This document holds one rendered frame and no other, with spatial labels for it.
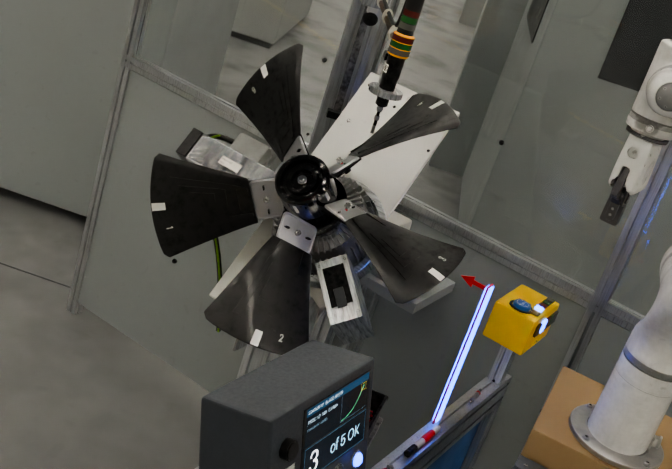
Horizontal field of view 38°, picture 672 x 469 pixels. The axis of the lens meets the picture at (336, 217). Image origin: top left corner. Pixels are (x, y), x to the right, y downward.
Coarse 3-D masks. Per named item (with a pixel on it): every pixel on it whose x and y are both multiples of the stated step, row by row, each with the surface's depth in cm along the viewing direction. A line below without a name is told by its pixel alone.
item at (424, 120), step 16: (416, 96) 222; (432, 96) 218; (400, 112) 220; (416, 112) 214; (432, 112) 211; (448, 112) 209; (384, 128) 217; (400, 128) 210; (416, 128) 208; (432, 128) 205; (448, 128) 204; (368, 144) 212; (384, 144) 207
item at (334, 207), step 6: (330, 204) 206; (336, 204) 207; (342, 204) 208; (354, 204) 210; (330, 210) 203; (336, 210) 204; (342, 210) 206; (348, 210) 207; (354, 210) 208; (360, 210) 209; (342, 216) 203; (348, 216) 204; (354, 216) 205
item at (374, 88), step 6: (384, 54) 197; (372, 84) 196; (378, 84) 197; (372, 90) 194; (378, 90) 193; (384, 90) 194; (396, 90) 197; (378, 96) 194; (384, 96) 193; (390, 96) 193; (396, 96) 194
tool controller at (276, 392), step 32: (288, 352) 140; (320, 352) 141; (352, 352) 141; (256, 384) 129; (288, 384) 129; (320, 384) 130; (352, 384) 135; (224, 416) 123; (256, 416) 120; (288, 416) 122; (320, 416) 129; (352, 416) 137; (224, 448) 124; (256, 448) 121; (288, 448) 121; (352, 448) 139
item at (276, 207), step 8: (256, 184) 211; (264, 184) 211; (272, 184) 211; (256, 192) 212; (264, 192) 212; (272, 192) 211; (256, 200) 213; (272, 200) 212; (280, 200) 212; (256, 208) 213; (264, 208) 213; (272, 208) 213; (280, 208) 213; (264, 216) 214; (272, 216) 214; (280, 216) 214
